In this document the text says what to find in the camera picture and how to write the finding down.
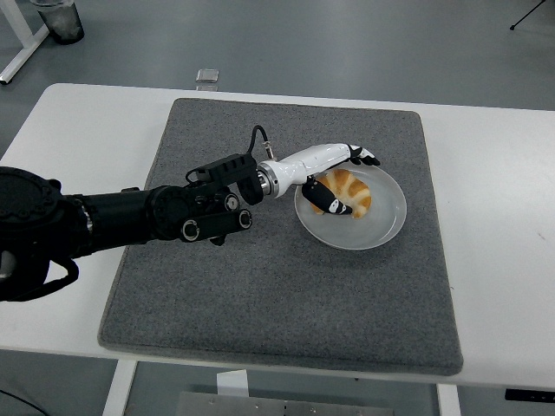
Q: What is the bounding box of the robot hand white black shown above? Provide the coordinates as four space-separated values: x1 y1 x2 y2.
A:
271 142 382 217

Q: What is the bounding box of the croissant bread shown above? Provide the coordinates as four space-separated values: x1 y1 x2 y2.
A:
310 169 374 219

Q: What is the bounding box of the round pale grey plate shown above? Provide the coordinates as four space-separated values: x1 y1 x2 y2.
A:
294 159 408 251

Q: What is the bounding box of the grey metal plate with screws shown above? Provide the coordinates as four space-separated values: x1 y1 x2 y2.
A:
176 390 394 416

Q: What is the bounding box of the grey felt mat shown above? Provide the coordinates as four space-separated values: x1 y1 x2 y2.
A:
98 97 465 377

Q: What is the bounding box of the black tripod leg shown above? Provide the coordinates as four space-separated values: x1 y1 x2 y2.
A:
509 0 549 31

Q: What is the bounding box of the white table leg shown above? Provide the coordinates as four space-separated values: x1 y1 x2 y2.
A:
436 383 462 416
101 359 138 416

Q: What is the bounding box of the black bin with clear bag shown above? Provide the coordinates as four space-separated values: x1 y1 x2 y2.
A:
33 0 86 46

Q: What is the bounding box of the black table control box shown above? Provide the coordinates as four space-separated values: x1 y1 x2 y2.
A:
504 388 555 402

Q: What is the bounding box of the white desk frame leg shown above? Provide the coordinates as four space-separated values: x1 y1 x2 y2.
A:
0 0 50 87

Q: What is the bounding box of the black floor cable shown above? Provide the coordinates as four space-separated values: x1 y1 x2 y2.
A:
0 387 34 412

